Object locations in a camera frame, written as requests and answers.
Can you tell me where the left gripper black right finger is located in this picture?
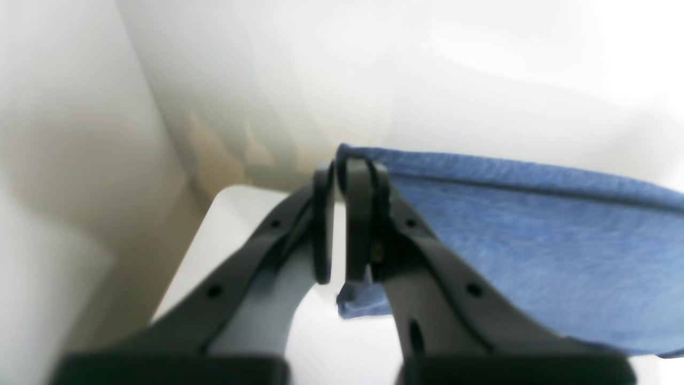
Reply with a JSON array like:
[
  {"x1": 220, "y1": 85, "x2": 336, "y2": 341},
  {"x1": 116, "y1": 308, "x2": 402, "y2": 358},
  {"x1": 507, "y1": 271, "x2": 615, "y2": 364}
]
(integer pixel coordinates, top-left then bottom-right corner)
[{"x1": 338, "y1": 157, "x2": 636, "y2": 384}]

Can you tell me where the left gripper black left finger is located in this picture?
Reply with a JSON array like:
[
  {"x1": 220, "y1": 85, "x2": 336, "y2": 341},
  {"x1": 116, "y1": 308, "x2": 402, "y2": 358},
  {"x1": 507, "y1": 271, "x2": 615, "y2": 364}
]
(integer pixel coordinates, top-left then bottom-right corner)
[{"x1": 51, "y1": 166, "x2": 335, "y2": 384}]

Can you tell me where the dark blue printed T-shirt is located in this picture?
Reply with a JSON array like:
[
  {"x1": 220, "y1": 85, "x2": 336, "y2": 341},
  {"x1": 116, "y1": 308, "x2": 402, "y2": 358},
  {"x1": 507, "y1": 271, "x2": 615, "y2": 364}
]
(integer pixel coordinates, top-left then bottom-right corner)
[{"x1": 336, "y1": 144, "x2": 683, "y2": 358}]

